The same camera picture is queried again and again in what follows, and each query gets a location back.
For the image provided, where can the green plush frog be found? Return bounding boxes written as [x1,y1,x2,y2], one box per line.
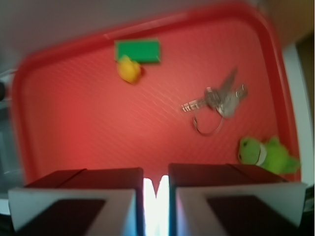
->
[238,136,301,175]

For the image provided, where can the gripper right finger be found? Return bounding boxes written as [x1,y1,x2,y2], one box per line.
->
[168,163,307,236]

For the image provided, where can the yellow toy duck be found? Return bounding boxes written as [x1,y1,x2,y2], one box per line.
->
[117,55,142,84]

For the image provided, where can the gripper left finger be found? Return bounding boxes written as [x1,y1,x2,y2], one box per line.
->
[8,168,144,236]

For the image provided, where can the silver keys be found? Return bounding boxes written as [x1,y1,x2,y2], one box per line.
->
[181,68,248,137]

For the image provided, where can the green wooden block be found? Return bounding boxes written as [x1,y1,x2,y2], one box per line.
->
[114,39,161,63]

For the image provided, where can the orange plastic tray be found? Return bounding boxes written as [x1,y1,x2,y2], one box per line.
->
[10,1,299,185]

